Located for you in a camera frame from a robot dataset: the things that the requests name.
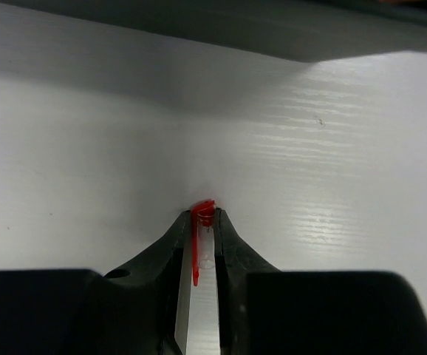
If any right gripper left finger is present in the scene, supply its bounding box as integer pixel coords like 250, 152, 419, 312
0, 212, 191, 354

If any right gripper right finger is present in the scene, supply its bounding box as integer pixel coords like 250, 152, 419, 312
213, 209, 427, 354

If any red clip pen cap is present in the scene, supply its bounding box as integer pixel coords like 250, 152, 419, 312
191, 199, 216, 287

